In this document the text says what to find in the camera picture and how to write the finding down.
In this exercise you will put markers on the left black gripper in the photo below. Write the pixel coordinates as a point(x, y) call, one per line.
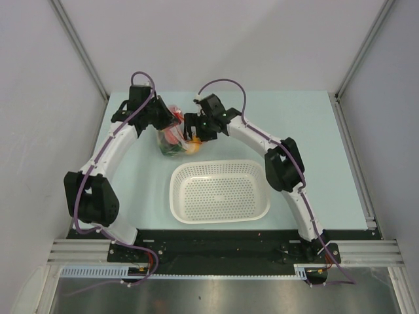
point(168, 119)

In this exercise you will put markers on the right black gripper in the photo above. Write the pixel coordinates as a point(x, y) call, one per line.
point(194, 120)

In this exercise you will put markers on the fake pink peach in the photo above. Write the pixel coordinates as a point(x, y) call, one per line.
point(170, 138)

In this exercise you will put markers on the clear zip top bag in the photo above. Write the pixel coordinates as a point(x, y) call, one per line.
point(177, 129)

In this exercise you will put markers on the fake orange fruit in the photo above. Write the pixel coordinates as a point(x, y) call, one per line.
point(192, 146)

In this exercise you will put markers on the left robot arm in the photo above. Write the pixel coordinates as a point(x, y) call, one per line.
point(91, 200)

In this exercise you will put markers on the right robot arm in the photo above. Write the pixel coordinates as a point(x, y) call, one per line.
point(284, 169)

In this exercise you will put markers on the white perforated plastic basket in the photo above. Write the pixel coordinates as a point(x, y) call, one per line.
point(219, 191)

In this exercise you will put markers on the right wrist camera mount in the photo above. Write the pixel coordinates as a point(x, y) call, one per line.
point(197, 98)

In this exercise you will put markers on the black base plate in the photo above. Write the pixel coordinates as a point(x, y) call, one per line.
point(197, 252)

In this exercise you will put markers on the white cable duct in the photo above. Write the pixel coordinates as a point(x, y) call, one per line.
point(104, 272)

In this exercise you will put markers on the aluminium frame rail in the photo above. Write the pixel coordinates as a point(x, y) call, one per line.
point(375, 251)

